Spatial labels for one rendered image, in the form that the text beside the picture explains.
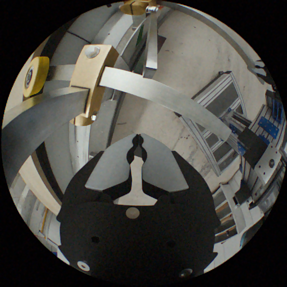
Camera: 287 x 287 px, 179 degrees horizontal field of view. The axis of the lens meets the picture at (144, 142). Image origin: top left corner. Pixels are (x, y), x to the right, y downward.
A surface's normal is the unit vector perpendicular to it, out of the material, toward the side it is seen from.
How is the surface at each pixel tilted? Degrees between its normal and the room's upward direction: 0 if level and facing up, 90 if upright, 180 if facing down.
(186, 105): 0
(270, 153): 90
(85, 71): 0
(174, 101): 0
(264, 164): 90
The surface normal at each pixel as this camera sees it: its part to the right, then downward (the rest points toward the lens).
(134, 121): 0.02, 0.51
